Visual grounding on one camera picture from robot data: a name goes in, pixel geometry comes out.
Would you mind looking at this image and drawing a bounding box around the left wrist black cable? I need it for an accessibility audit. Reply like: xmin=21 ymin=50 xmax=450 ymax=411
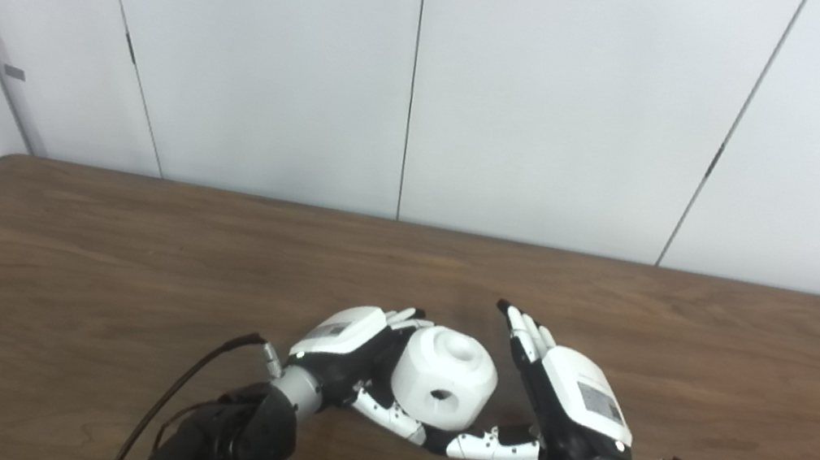
xmin=106 ymin=313 xmax=287 ymax=460

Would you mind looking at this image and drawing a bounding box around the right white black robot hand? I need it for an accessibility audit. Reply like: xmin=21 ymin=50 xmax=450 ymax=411
xmin=423 ymin=291 xmax=653 ymax=460

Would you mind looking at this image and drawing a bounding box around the round white plastic piece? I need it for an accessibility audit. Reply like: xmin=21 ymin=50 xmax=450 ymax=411
xmin=384 ymin=321 xmax=505 ymax=439

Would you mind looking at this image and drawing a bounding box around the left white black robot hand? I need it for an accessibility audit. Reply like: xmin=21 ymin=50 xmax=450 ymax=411
xmin=276 ymin=289 xmax=447 ymax=447

